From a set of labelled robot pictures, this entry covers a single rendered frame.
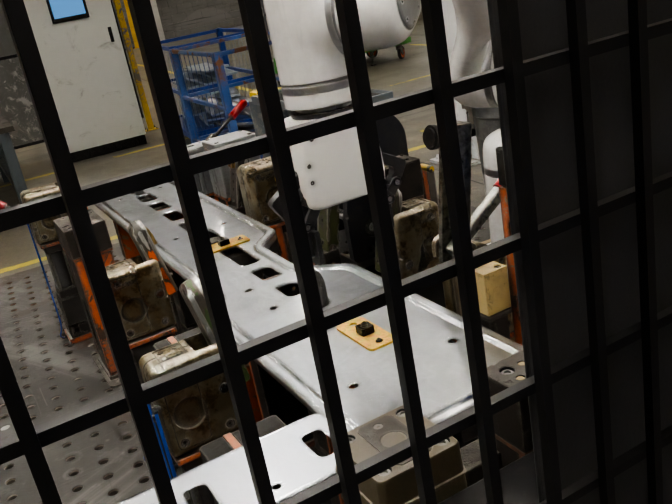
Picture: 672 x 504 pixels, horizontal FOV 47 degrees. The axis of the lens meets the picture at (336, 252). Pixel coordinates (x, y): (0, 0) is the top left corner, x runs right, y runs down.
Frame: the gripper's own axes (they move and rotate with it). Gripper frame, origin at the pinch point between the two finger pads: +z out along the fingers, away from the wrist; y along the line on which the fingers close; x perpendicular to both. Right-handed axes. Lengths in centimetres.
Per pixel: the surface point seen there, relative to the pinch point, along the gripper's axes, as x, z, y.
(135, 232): -39.1, 2.6, 15.0
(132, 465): -44, 42, 25
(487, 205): 0.7, 1.6, -19.1
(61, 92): -710, 43, -87
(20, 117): -795, 65, -54
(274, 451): 13.3, 11.9, 18.6
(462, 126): 1.8, -9.3, -16.0
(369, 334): 0.7, 11.6, 0.1
